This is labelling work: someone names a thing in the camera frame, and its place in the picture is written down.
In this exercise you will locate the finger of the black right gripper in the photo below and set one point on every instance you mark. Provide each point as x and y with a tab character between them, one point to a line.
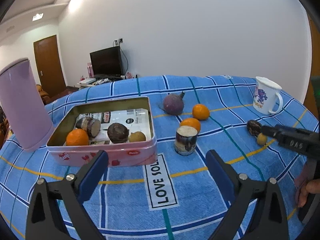
269	131

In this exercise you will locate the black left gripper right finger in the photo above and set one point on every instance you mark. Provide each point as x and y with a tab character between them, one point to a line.
268	220

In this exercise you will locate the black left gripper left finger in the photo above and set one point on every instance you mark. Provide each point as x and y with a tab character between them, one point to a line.
44	219

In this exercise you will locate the small yellow-brown fruit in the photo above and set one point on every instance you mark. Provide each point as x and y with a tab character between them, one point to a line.
261	139

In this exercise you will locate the dark passion fruit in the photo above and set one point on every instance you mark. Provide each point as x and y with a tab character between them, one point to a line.
254	127

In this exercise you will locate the orange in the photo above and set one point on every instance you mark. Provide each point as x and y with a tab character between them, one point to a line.
77	137
200	112
192	122

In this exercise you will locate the sugarcane piece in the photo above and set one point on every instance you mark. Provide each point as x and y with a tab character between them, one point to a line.
185	141
90	125

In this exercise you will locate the large purple turnip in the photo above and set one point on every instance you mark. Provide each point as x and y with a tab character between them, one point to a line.
173	104

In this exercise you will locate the person's right hand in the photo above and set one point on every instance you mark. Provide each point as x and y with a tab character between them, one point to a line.
305	186

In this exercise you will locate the white floral enamel mug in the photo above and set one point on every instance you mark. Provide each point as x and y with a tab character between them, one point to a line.
267	98

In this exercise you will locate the orange in tin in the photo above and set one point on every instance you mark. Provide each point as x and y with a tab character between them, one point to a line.
77	137

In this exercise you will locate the blue plaid towel cloth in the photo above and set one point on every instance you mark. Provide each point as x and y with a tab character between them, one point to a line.
177	198

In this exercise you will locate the pink tin lid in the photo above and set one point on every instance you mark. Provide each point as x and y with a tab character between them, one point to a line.
23	106

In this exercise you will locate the sugarcane piece in tin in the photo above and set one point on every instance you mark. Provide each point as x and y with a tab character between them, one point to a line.
90	125

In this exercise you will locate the pink metal tin box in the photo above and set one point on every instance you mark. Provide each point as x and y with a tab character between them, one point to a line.
124	154

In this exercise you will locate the dark round fruit in tin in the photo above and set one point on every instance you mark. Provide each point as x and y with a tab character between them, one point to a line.
117	133

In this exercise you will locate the orange brown sofa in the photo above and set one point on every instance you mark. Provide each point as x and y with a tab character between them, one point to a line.
44	95

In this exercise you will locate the small brown fruit in tin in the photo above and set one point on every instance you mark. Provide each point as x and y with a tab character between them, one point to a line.
137	137

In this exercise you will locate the paper packet in tin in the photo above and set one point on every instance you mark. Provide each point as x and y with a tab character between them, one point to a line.
134	119

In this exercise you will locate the white tv stand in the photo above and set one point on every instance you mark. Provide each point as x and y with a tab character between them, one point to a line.
91	82

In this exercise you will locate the brown wooden door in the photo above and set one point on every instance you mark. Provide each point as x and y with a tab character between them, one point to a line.
48	64

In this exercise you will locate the black television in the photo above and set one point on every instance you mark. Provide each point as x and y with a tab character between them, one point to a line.
107	61

